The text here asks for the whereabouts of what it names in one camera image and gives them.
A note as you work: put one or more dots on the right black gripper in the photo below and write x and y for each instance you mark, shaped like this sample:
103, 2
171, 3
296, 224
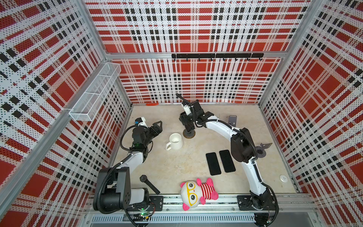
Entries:
183, 118

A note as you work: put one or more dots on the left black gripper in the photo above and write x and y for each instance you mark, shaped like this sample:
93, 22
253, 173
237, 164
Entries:
158, 130

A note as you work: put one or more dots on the wooden base phone stand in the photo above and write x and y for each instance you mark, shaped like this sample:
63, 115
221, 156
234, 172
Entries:
189, 135

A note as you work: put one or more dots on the grey phone stand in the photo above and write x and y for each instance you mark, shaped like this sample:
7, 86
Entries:
261, 149
230, 119

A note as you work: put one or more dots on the black smartphone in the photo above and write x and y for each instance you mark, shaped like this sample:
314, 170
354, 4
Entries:
227, 161
213, 164

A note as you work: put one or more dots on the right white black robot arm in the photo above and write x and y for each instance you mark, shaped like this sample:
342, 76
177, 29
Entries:
242, 148

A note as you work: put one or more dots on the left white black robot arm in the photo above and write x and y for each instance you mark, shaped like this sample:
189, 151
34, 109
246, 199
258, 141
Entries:
113, 187

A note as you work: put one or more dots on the white ceramic mug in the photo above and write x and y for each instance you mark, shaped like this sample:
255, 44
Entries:
175, 142

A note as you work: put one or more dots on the black wristwatch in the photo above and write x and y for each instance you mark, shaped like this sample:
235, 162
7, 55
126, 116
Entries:
145, 180

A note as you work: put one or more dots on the pink white plush toy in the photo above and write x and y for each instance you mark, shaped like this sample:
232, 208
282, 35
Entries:
194, 193

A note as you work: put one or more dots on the white round puck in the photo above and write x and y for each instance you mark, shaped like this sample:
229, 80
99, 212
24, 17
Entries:
284, 178

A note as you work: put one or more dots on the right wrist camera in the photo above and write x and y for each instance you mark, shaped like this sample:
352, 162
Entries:
187, 109

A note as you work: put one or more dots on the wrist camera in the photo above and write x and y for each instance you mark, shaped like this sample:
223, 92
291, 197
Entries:
187, 109
141, 121

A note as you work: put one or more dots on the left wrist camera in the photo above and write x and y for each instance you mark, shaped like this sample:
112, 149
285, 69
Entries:
141, 121

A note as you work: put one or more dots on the white wire mesh basket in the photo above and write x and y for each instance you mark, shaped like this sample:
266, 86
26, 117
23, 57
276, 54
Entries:
93, 97

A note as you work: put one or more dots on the black wall hook rail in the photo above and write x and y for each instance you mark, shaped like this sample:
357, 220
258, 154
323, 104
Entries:
218, 55

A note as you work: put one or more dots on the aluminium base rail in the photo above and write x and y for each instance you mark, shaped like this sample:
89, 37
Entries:
295, 210

